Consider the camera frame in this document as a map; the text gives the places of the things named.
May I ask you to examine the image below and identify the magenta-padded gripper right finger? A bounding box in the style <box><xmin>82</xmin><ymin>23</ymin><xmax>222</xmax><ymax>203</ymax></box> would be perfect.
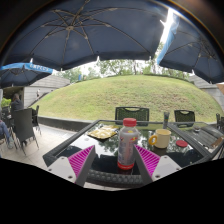
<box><xmin>133</xmin><ymin>143</ymin><xmax>183</xmax><ymax>184</ymax></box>

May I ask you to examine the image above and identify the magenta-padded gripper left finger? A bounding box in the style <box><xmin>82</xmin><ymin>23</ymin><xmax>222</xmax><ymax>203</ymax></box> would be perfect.
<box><xmin>46</xmin><ymin>144</ymin><xmax>98</xmax><ymax>188</ymax></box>

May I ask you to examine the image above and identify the red-capped drink bottle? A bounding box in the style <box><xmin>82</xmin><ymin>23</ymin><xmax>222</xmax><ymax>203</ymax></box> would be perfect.
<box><xmin>117</xmin><ymin>117</ymin><xmax>140</xmax><ymax>171</ymax></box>

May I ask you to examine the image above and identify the flat round red coaster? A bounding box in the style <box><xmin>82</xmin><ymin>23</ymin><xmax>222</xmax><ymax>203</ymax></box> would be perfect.
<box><xmin>175</xmin><ymin>139</ymin><xmax>189</xmax><ymax>148</ymax></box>

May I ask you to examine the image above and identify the grey upright tube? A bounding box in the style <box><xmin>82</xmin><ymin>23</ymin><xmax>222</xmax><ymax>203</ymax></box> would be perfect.
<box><xmin>162</xmin><ymin>111</ymin><xmax>170</xmax><ymax>130</ymax></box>

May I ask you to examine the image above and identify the dark slatted table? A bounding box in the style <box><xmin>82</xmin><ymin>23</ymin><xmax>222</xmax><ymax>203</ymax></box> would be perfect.
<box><xmin>168</xmin><ymin>122</ymin><xmax>224</xmax><ymax>158</ymax></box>

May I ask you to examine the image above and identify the dark plastic garden chair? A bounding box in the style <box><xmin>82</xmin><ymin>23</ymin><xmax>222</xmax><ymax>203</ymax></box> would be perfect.
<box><xmin>173</xmin><ymin>109</ymin><xmax>196</xmax><ymax>128</ymax></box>
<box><xmin>114</xmin><ymin>106</ymin><xmax>150</xmax><ymax>127</ymax></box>

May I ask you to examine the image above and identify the yellow snack packet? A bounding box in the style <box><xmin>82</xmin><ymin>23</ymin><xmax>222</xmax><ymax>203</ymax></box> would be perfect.
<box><xmin>86</xmin><ymin>125</ymin><xmax>119</xmax><ymax>140</ymax></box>

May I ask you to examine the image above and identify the dark wicker chair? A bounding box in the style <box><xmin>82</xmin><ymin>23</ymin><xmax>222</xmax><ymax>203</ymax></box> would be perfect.
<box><xmin>12</xmin><ymin>108</ymin><xmax>40</xmax><ymax>156</ymax></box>
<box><xmin>31</xmin><ymin>105</ymin><xmax>43</xmax><ymax>136</ymax></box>

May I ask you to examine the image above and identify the brown paper bag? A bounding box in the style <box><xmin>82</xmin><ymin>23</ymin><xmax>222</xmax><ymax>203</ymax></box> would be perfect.
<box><xmin>212</xmin><ymin>135</ymin><xmax>224</xmax><ymax>148</ymax></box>

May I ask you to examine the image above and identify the person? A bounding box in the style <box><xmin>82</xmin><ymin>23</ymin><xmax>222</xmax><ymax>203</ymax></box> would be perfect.
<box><xmin>9</xmin><ymin>93</ymin><xmax>24</xmax><ymax>114</ymax></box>
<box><xmin>0</xmin><ymin>119</ymin><xmax>15</xmax><ymax>149</ymax></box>

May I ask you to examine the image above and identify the tan patio umbrella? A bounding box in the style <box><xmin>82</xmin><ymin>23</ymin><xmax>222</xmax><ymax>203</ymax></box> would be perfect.
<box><xmin>216</xmin><ymin>82</ymin><xmax>224</xmax><ymax>96</ymax></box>

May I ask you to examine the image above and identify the blue-edged patio umbrella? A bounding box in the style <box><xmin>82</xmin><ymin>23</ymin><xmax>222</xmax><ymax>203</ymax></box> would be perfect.
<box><xmin>0</xmin><ymin>62</ymin><xmax>54</xmax><ymax>89</ymax></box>

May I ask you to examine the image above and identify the large navy patio umbrella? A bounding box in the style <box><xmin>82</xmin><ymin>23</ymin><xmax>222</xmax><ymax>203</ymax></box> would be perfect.
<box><xmin>0</xmin><ymin>0</ymin><xmax>170</xmax><ymax>72</ymax></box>

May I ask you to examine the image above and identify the cream mug with yellow handle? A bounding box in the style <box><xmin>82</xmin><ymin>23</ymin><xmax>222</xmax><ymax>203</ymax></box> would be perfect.
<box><xmin>148</xmin><ymin>128</ymin><xmax>172</xmax><ymax>149</ymax></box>

